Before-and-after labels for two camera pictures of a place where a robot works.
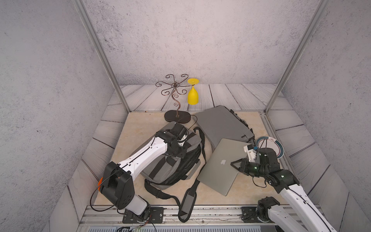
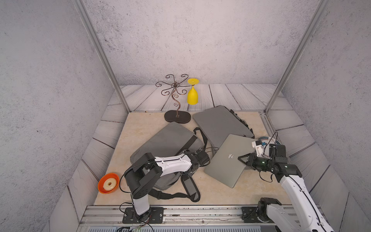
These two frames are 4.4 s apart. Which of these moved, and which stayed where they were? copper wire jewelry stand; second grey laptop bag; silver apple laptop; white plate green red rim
Moved: silver apple laptop
Stayed: second grey laptop bag; white plate green red rim; copper wire jewelry stand
